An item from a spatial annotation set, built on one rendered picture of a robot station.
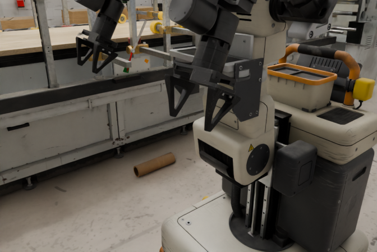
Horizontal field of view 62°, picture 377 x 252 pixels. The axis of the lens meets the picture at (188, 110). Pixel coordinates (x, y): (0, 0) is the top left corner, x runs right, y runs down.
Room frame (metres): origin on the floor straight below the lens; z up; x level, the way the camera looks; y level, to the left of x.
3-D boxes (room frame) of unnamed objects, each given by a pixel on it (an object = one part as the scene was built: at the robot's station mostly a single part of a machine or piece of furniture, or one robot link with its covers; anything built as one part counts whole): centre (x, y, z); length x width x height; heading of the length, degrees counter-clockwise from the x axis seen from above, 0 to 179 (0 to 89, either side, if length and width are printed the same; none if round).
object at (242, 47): (0.87, -0.08, 0.99); 0.28 x 0.16 x 0.22; 38
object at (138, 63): (1.92, 0.35, 0.75); 0.26 x 0.01 x 0.10; 129
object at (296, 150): (0.89, -0.22, 0.68); 0.28 x 0.27 x 0.25; 38
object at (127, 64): (1.75, 0.44, 0.84); 0.43 x 0.03 x 0.04; 39
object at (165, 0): (2.11, 0.14, 0.93); 0.04 x 0.04 x 0.48; 39
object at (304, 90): (1.11, -0.40, 0.87); 0.23 x 0.15 x 0.11; 38
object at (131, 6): (1.96, 0.34, 0.93); 0.04 x 0.04 x 0.48; 39
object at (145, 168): (1.92, 0.24, 0.04); 0.30 x 0.08 x 0.08; 129
